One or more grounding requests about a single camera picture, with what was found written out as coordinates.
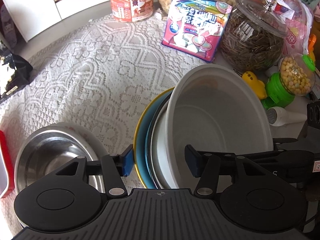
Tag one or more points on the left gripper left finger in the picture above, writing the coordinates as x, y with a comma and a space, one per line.
114, 168

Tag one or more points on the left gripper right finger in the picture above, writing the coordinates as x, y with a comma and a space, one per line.
205, 166

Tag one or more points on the white deep bowl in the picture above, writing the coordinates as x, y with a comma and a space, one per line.
213, 109

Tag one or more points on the white handheld device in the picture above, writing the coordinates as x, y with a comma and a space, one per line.
278, 116

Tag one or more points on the blue plate yellow rim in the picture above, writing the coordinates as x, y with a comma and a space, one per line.
140, 139

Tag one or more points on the white plate black rim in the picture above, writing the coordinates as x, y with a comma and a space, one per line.
155, 150

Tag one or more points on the yellow duck toy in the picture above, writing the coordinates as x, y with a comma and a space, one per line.
255, 84

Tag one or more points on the stainless steel bowl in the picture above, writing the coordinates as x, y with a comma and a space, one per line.
45, 150

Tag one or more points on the green lidded candy jar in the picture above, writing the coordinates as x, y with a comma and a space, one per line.
295, 77

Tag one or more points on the white lace tablecloth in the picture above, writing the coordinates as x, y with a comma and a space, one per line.
97, 73

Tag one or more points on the glass sunflower seed jar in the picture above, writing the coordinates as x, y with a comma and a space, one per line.
254, 36

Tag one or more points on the pink candy bag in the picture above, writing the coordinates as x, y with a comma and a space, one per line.
298, 18

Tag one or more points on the black plum snack bag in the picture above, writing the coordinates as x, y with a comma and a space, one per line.
15, 72

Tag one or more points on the pink marshmallow bag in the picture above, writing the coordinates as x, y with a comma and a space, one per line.
195, 27

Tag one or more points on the peanut jar red label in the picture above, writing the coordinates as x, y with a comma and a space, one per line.
131, 11

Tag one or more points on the white cabinet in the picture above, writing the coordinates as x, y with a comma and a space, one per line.
32, 17

